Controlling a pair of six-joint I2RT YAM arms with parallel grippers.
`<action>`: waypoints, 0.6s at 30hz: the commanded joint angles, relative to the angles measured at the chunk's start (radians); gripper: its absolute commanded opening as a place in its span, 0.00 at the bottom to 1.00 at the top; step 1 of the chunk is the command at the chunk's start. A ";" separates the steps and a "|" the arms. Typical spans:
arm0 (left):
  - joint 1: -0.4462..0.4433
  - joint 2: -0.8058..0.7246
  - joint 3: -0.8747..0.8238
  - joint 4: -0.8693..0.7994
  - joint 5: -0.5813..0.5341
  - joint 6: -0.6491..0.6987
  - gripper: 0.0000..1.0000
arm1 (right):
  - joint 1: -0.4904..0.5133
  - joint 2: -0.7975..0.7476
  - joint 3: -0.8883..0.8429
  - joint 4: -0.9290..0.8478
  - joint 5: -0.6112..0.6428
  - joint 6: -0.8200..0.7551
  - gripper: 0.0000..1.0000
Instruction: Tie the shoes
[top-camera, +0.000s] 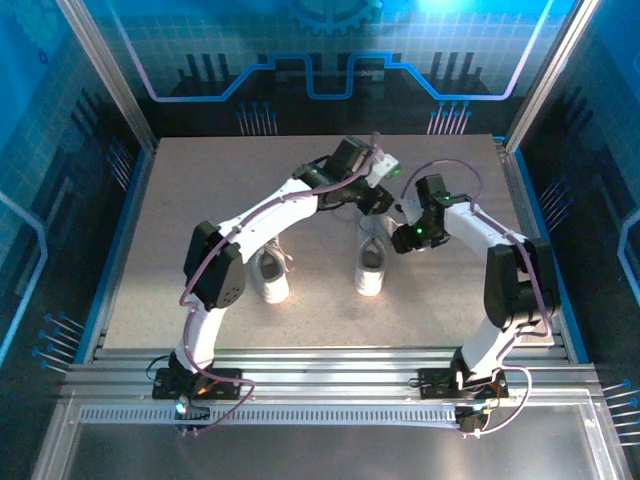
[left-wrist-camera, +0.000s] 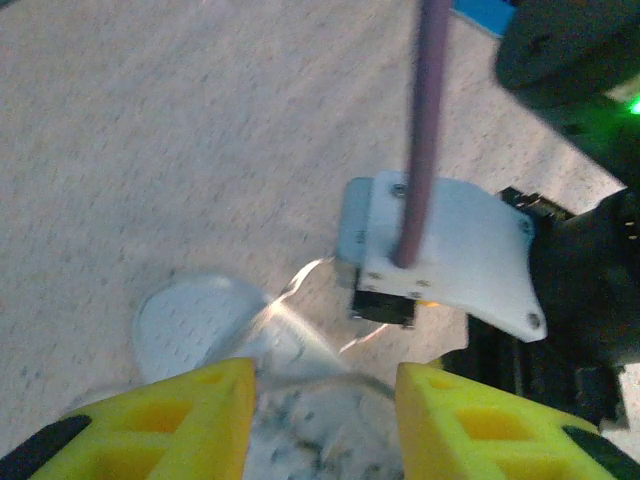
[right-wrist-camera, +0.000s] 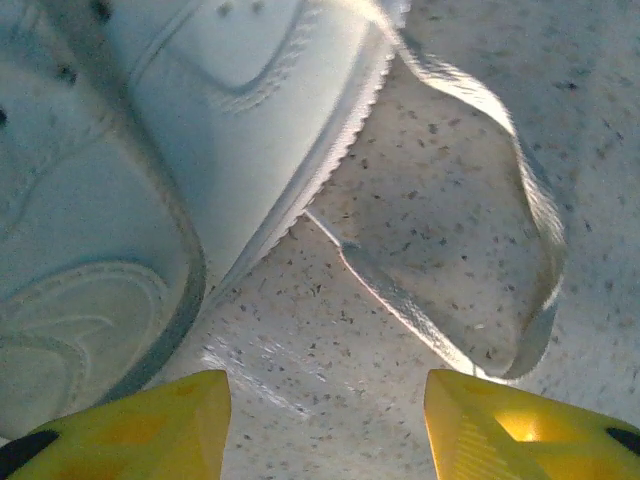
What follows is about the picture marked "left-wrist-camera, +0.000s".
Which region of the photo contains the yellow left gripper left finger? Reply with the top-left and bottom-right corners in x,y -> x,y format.
0,357 -> 259,480

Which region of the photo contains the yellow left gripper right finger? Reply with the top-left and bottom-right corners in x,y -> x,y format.
394,362 -> 640,480

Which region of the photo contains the white shoelace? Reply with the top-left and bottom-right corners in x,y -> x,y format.
252,257 -> 391,401

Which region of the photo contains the white sneaker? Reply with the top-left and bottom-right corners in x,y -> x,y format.
74,272 -> 406,480

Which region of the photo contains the blue table edge trim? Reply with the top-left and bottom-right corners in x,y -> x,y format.
449,0 -> 516,39

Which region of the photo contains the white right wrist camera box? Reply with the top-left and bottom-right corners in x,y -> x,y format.
334,169 -> 549,344

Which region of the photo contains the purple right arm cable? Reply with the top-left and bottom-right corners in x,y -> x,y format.
394,0 -> 454,269

